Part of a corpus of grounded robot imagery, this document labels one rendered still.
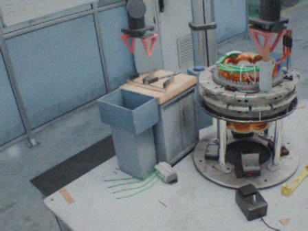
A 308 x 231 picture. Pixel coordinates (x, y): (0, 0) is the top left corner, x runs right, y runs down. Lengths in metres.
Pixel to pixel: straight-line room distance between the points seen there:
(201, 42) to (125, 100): 0.50
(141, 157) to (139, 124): 0.14
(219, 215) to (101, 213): 0.36
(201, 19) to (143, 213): 0.86
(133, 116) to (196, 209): 0.34
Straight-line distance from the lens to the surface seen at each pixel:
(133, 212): 1.02
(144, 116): 0.99
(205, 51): 1.48
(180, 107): 1.12
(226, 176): 1.09
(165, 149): 1.11
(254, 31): 0.89
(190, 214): 0.99
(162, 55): 3.29
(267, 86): 0.94
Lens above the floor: 1.48
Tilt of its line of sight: 27 degrees down
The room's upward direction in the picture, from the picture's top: 7 degrees counter-clockwise
